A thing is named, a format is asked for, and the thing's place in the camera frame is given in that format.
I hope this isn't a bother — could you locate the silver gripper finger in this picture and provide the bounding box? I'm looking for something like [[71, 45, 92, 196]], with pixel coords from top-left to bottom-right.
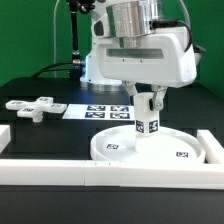
[[122, 81, 137, 105], [150, 85, 167, 111]]

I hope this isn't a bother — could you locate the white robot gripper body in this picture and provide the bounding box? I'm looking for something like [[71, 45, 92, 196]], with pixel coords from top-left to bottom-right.
[[96, 27, 196, 88]]

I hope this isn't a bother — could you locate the white round table top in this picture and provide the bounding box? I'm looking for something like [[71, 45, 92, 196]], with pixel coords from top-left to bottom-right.
[[90, 125, 205, 164]]

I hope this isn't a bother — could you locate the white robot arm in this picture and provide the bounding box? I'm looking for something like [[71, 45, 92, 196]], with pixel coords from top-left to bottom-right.
[[81, 0, 205, 111]]

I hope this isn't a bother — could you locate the white fiducial marker sheet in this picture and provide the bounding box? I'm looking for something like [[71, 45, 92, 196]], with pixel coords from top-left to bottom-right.
[[63, 104, 134, 121]]

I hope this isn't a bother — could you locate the white right fence block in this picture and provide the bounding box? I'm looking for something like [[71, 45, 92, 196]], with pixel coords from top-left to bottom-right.
[[197, 130, 224, 165]]

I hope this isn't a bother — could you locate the white fence block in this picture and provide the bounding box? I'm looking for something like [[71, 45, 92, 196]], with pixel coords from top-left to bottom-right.
[[197, 130, 224, 165], [0, 125, 11, 154]]

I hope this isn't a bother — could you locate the white front fence bar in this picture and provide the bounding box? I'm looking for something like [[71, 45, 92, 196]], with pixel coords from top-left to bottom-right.
[[0, 159, 224, 190]]

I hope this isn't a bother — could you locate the white cross-shaped table base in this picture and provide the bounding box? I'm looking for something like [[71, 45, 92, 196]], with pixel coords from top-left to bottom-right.
[[5, 96, 67, 123]]

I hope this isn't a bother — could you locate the white left fence block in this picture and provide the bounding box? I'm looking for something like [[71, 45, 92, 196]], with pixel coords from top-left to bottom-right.
[[0, 125, 11, 154]]

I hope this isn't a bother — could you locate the black camera stand pole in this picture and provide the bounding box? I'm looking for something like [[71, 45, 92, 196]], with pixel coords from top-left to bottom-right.
[[65, 0, 98, 64]]

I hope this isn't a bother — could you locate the black cable bundle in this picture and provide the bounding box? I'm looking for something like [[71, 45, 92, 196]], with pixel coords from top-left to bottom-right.
[[31, 59, 86, 79]]

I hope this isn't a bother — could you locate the white hanging cable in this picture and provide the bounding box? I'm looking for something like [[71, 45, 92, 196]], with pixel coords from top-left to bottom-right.
[[53, 0, 63, 79]]

